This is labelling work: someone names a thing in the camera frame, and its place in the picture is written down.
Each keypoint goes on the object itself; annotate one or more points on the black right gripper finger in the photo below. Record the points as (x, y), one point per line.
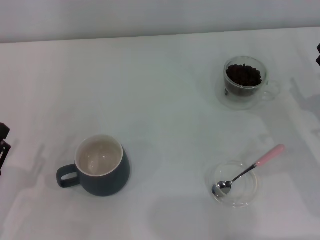
(318, 59)
(318, 48)

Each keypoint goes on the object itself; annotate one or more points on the pile of coffee beans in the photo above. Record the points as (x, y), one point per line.
(243, 75)

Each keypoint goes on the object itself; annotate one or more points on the small clear glass dish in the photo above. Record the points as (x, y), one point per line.
(246, 196)

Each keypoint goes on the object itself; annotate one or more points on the dark grey ceramic mug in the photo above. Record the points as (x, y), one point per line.
(105, 186)

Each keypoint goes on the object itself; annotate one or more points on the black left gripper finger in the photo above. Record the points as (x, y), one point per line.
(4, 155)
(3, 130)

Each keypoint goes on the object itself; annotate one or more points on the clear double-wall glass cup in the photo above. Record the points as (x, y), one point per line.
(264, 73)

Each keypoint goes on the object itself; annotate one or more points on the clear glass saucer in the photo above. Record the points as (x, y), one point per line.
(221, 98)

